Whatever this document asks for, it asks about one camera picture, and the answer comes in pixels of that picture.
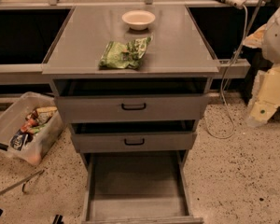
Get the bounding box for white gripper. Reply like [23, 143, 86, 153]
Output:
[245, 63, 280, 127]

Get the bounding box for clear plastic storage bin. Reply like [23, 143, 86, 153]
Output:
[0, 92, 63, 166]

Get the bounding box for white power cable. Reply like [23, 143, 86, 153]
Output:
[203, 3, 250, 140]

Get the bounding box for red snack packet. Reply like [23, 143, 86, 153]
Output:
[20, 119, 38, 133]

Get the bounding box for white ceramic bowl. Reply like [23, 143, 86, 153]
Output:
[122, 10, 156, 31]

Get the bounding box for grey drawer cabinet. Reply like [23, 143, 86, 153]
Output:
[44, 5, 218, 224]

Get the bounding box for blue snack packet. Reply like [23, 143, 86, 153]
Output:
[10, 133, 29, 151]

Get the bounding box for grey middle drawer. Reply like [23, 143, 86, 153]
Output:
[72, 132, 197, 153]

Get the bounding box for grey side rail shelf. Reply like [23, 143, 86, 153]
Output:
[214, 59, 250, 79]

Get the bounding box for grey open bottom drawer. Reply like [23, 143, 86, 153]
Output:
[81, 151, 203, 224]

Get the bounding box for grey top drawer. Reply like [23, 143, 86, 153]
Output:
[55, 95, 208, 123]

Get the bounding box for green jalapeno chip bag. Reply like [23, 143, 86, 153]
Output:
[99, 36, 152, 69]

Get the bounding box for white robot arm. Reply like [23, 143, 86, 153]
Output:
[244, 7, 280, 127]

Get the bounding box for tan snack box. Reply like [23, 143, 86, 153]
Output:
[35, 106, 57, 124]

